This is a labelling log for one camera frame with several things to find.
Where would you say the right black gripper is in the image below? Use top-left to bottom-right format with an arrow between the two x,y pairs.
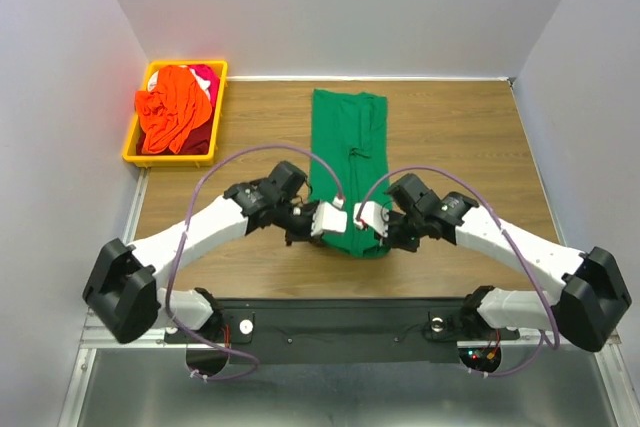
374,207 -> 425,251

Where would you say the green t shirt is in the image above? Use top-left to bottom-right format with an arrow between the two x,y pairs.
309,89 -> 390,259

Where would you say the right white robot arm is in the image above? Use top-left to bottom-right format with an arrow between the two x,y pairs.
383,174 -> 632,352

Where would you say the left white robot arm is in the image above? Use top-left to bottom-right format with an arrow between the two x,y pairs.
82,161 -> 324,344

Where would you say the orange t shirt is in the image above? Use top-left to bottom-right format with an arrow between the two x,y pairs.
134,65 -> 217,154

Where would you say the pink white t shirt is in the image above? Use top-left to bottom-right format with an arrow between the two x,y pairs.
147,62 -> 221,103

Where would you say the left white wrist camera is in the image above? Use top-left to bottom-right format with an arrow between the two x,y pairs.
310,196 -> 348,237

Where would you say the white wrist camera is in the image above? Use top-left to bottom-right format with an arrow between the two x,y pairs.
353,201 -> 390,238
310,196 -> 348,237

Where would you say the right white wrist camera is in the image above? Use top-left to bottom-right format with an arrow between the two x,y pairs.
353,201 -> 390,238

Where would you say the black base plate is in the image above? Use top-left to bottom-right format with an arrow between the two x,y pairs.
102,296 -> 521,366

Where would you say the aluminium frame rail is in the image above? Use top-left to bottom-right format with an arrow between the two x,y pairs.
58,168 -> 164,426

